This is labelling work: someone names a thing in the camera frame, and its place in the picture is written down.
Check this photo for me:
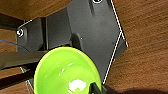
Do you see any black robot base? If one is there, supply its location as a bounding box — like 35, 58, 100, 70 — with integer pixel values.
16, 0, 130, 94

